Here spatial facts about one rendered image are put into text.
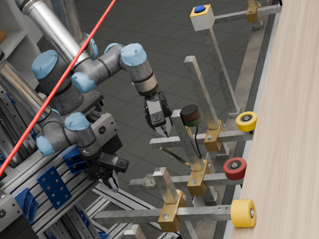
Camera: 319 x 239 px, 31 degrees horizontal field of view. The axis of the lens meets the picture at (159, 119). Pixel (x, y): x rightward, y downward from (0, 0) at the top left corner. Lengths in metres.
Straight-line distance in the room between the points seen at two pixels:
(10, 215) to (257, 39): 1.54
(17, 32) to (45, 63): 2.70
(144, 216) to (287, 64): 0.92
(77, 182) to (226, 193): 0.64
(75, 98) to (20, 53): 2.81
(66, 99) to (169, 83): 2.07
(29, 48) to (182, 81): 1.44
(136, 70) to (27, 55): 3.29
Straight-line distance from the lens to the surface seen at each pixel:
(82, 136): 2.02
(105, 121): 2.30
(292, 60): 2.40
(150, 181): 2.09
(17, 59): 5.18
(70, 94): 2.34
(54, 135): 2.03
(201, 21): 2.26
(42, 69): 2.28
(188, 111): 1.89
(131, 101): 4.31
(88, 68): 1.91
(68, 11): 2.18
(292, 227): 1.73
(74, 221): 2.70
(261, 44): 2.98
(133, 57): 1.85
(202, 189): 2.02
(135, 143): 3.86
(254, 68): 2.81
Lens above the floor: 2.16
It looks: 33 degrees down
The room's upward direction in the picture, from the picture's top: 24 degrees counter-clockwise
